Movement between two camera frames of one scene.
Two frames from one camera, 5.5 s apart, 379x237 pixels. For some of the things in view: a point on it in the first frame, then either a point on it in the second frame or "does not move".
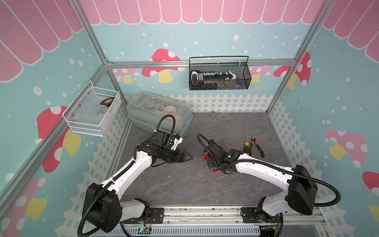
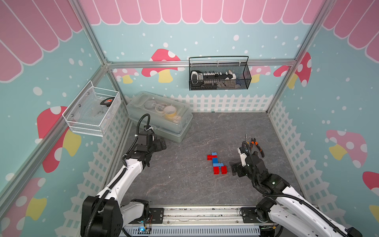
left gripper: x=177 y=159 → x=157 y=141
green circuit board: x=141 y=230 does not move
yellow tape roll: x=170 y=110 does not move
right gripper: x=210 y=166 → x=239 y=167
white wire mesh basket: x=93 y=111 does not move
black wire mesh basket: x=210 y=73 does not move
